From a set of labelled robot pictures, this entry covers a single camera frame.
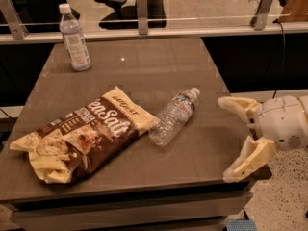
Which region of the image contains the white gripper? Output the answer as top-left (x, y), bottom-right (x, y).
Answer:
top-left (218, 95), bottom-right (308, 183)

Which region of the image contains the clear crinkled water bottle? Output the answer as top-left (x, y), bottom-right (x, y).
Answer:
top-left (148, 88), bottom-right (200, 146)

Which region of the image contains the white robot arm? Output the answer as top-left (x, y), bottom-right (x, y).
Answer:
top-left (218, 95), bottom-right (308, 183)

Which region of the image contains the brown sea salt chip bag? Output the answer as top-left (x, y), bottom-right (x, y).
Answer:
top-left (10, 88), bottom-right (158, 184)

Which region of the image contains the tall labelled water bottle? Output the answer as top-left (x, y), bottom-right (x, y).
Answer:
top-left (59, 4), bottom-right (91, 71)

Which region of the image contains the blue perforated box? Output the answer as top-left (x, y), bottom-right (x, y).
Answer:
top-left (226, 219), bottom-right (257, 231)

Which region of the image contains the wooden board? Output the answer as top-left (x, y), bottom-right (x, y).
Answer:
top-left (278, 0), bottom-right (308, 23)

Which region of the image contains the black office chair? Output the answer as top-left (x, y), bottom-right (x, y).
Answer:
top-left (94, 0), bottom-right (167, 30)

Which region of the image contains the right metal railing bracket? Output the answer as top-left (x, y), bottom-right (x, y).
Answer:
top-left (250, 0), bottom-right (273, 30)

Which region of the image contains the metal railing bracket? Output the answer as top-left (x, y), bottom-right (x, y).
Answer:
top-left (0, 0), bottom-right (28, 40)
top-left (136, 0), bottom-right (148, 36)
top-left (250, 0), bottom-right (273, 30)

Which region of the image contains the black power cable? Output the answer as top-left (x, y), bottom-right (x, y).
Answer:
top-left (271, 18), bottom-right (287, 100)

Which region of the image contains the middle metal railing bracket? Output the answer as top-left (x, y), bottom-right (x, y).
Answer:
top-left (136, 0), bottom-right (148, 36)

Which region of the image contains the left metal railing bracket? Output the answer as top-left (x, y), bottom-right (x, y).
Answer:
top-left (0, 0), bottom-right (28, 40)

